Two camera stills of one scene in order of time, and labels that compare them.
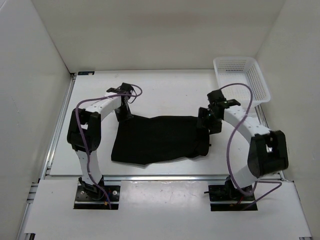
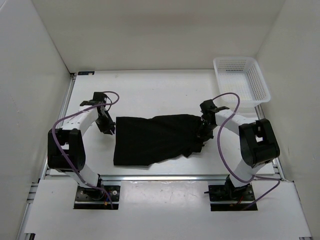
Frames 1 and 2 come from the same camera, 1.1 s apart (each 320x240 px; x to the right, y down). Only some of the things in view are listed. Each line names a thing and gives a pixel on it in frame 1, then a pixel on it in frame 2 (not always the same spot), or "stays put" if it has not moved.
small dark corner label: x=85 y=73 stays put
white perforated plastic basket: x=246 y=70 stays put
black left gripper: x=122 y=118 -> x=110 y=126
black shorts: x=143 y=140 stays put
